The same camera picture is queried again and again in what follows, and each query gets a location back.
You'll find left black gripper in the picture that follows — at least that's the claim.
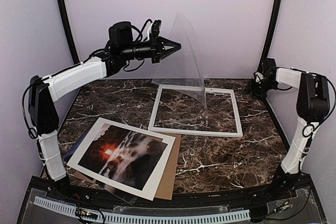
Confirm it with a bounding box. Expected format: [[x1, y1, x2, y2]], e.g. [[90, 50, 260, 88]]
[[122, 33, 182, 63]]

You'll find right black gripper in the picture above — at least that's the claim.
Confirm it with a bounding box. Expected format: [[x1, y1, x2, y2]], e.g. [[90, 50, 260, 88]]
[[243, 78, 278, 101]]

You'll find clear acrylic sheet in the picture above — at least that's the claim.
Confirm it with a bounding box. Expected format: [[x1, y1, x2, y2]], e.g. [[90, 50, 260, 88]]
[[152, 12, 208, 126]]

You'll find white picture frame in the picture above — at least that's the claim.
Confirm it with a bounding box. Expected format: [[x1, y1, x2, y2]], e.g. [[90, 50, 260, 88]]
[[148, 84, 243, 137]]

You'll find white mat board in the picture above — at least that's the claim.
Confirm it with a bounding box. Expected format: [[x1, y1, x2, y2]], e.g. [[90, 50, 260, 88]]
[[66, 117, 176, 200]]

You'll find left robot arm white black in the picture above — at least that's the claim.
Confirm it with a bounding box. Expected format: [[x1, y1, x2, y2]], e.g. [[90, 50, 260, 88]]
[[22, 19, 182, 201]]

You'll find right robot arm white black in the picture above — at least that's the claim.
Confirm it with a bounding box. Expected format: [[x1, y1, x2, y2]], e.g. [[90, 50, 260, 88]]
[[246, 58, 332, 175]]

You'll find dark landscape photo print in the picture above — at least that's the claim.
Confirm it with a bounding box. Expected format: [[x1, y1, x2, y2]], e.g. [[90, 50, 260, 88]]
[[62, 125, 169, 196]]

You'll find brown cardboard backing board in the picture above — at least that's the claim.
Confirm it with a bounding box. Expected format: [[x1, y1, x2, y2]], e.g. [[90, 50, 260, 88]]
[[75, 134, 181, 200]]

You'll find small green circuit board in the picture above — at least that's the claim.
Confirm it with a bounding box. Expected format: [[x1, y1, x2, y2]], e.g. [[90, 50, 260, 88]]
[[75, 208, 98, 220]]

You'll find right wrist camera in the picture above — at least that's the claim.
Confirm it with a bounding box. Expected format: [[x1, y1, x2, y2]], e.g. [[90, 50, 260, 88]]
[[253, 71, 264, 83]]

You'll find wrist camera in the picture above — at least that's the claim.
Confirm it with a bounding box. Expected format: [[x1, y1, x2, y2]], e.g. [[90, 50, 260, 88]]
[[253, 71, 264, 83], [147, 19, 162, 39]]

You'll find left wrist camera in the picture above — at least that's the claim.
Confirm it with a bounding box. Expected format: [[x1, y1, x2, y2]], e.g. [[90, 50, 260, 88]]
[[147, 19, 162, 39]]

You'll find right black corner post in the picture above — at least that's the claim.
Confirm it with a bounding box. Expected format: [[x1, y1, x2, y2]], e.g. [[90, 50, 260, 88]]
[[253, 0, 281, 76]]

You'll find black corner post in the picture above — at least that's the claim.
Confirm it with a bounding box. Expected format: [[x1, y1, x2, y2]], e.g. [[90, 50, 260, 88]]
[[253, 0, 281, 76], [57, 0, 80, 64]]

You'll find black front rail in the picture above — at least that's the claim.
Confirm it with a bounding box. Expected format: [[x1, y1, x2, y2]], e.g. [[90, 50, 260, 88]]
[[44, 182, 297, 209]]

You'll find white slotted cable duct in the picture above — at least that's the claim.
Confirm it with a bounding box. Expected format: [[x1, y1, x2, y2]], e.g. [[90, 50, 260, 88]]
[[33, 196, 250, 223]]

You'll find left black corner post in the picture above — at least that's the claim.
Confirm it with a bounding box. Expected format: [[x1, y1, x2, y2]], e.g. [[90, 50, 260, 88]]
[[57, 0, 80, 64]]

